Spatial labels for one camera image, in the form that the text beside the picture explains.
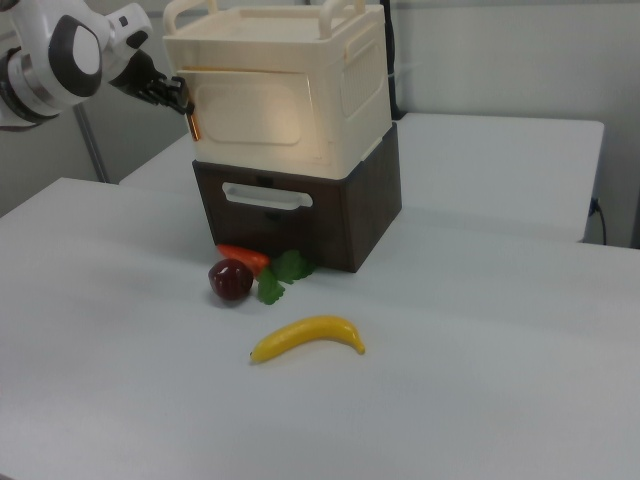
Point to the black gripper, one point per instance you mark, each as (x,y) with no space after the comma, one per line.
(137,75)

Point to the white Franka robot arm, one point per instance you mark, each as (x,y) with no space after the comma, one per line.
(55,60)

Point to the cream plastic cabinet box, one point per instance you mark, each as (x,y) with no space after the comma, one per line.
(350,90)

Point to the orange toy carrot green leaves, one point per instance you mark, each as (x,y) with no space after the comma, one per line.
(245,256)

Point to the dark red toy apple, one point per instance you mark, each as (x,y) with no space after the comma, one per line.
(231,280)

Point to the black vertical pole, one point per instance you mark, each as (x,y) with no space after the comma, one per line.
(394,75)

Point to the dark brown drawer box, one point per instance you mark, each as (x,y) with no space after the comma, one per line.
(365,215)

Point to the yellow toy banana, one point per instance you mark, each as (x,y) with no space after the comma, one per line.
(305,335)

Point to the grey metal frame post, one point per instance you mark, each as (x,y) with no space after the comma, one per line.
(92,145)

